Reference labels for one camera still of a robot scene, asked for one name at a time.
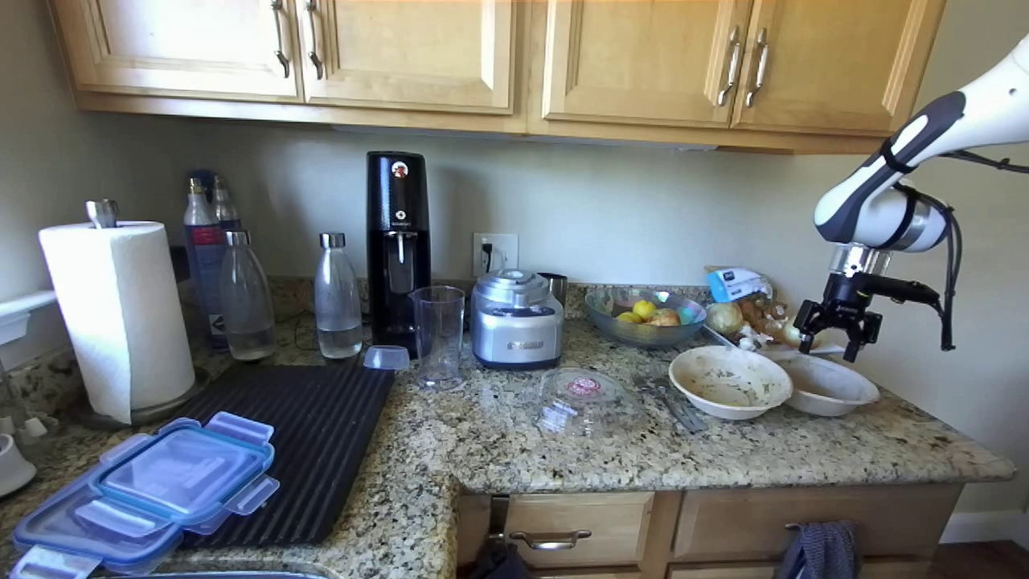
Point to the clear glass carafe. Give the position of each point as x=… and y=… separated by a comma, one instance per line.
x=244, y=299

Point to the white ceramic bottom bowl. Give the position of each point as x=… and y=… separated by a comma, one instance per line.
x=828, y=386

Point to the white ceramic top bowl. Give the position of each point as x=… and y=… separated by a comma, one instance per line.
x=730, y=382

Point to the white rectangular tray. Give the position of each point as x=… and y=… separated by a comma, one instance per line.
x=777, y=350

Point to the brown onion back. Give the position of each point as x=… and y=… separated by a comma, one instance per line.
x=725, y=316

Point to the blue white food package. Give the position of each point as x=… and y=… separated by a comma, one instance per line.
x=730, y=283

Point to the blue grey hanging towel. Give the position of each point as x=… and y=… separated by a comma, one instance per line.
x=820, y=551

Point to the glass fruit bowl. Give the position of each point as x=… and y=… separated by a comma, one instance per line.
x=643, y=316

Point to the clear glass bottle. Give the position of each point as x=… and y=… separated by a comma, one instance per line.
x=340, y=316

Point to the paper towel roll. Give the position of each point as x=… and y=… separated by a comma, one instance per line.
x=119, y=303

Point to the black drying mat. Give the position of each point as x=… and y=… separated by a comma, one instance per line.
x=321, y=421

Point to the black soda maker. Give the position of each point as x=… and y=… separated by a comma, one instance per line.
x=398, y=243

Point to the silver food processor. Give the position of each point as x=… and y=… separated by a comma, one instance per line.
x=514, y=318

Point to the wooden upper cabinets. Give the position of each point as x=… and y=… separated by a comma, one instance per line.
x=779, y=75

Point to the dark tinted bottle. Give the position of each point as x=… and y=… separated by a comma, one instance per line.
x=206, y=216

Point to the blue lidded plastic container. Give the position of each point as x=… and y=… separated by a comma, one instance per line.
x=146, y=495

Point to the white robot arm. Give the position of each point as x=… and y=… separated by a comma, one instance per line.
x=879, y=210

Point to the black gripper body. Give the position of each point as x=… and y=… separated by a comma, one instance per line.
x=846, y=299

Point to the clear measuring cup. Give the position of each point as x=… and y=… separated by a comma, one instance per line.
x=438, y=334

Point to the white ceramic bowl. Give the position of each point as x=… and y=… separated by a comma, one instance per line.
x=828, y=386
x=730, y=382

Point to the clear plastic lid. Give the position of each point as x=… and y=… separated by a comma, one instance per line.
x=579, y=402

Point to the white wall outlet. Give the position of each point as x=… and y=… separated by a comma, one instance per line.
x=492, y=250

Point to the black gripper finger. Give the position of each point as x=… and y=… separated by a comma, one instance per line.
x=858, y=332
x=809, y=322

